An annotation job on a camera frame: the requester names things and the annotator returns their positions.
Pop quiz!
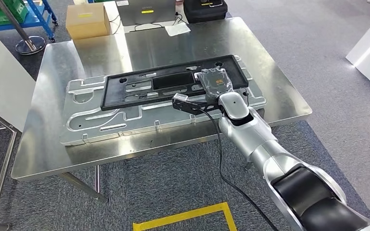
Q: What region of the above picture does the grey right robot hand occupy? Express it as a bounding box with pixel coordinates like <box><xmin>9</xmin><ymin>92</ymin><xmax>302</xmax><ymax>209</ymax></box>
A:
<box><xmin>193</xmin><ymin>67</ymin><xmax>235</xmax><ymax>102</ymax></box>

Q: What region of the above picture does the black plastic panel part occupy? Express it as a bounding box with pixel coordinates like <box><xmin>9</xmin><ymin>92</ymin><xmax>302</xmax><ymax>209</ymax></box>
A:
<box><xmin>100</xmin><ymin>54</ymin><xmax>249</xmax><ymax>112</ymax></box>

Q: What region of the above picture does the stainless steel workbench table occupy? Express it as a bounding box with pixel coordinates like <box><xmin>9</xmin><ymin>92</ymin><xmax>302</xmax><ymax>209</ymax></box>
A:
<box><xmin>11</xmin><ymin>16</ymin><xmax>313</xmax><ymax>205</ymax></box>

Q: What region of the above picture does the grey stamped sheet metal panel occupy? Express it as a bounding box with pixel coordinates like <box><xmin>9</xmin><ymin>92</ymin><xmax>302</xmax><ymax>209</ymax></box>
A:
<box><xmin>59</xmin><ymin>54</ymin><xmax>268</xmax><ymax>147</ymax></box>

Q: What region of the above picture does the white paper sheet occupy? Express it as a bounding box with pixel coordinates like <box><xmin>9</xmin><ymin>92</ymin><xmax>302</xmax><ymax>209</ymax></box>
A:
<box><xmin>165</xmin><ymin>22</ymin><xmax>192</xmax><ymax>37</ymax></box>

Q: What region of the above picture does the black device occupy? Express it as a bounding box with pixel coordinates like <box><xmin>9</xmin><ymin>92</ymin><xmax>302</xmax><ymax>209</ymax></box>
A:
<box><xmin>183</xmin><ymin>0</ymin><xmax>229</xmax><ymax>24</ymax></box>

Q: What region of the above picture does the grey laptop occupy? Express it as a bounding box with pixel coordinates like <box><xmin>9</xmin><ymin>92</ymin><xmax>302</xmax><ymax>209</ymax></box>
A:
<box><xmin>116</xmin><ymin>0</ymin><xmax>177</xmax><ymax>27</ymax></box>

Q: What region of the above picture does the cardboard box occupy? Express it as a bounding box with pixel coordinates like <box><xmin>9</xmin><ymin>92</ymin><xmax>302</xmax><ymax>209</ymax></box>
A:
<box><xmin>65</xmin><ymin>3</ymin><xmax>112</xmax><ymax>40</ymax></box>

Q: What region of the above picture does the blue metal cart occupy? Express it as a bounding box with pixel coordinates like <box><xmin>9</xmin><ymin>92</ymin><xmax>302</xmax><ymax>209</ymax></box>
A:
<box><xmin>0</xmin><ymin>0</ymin><xmax>59</xmax><ymax>42</ymax></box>

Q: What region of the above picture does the white board panel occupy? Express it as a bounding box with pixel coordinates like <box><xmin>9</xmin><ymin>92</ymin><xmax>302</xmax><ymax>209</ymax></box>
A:
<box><xmin>0</xmin><ymin>19</ymin><xmax>36</xmax><ymax>132</ymax></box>

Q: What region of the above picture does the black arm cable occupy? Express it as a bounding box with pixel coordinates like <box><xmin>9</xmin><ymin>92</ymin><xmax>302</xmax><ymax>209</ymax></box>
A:
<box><xmin>199</xmin><ymin>108</ymin><xmax>280</xmax><ymax>231</ymax></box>

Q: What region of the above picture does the black laptop cable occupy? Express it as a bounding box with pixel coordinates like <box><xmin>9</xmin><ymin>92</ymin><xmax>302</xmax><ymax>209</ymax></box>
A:
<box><xmin>133</xmin><ymin>21</ymin><xmax>166</xmax><ymax>32</ymax></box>

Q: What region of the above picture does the chrome stanchion post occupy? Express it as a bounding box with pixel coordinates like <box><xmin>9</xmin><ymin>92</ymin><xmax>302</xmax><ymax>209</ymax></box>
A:
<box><xmin>0</xmin><ymin>0</ymin><xmax>47</xmax><ymax>55</ymax></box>

